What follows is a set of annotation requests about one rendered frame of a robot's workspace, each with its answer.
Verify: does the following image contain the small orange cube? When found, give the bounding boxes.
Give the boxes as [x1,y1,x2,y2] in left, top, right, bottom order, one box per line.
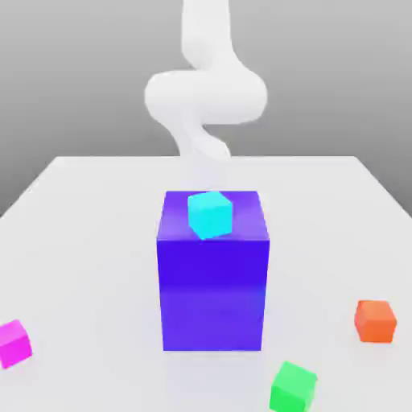
[353,299,398,344]

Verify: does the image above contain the small cyan cube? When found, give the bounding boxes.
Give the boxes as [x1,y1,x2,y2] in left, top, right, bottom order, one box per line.
[187,190,233,241]

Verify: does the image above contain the small green cube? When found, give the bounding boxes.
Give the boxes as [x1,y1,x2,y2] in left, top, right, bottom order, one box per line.
[269,360,319,412]

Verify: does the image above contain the small magenta cube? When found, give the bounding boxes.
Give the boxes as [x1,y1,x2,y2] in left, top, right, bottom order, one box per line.
[0,319,34,370]

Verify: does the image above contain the large blue box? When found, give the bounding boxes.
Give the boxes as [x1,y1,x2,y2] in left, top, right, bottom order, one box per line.
[155,190,270,352]

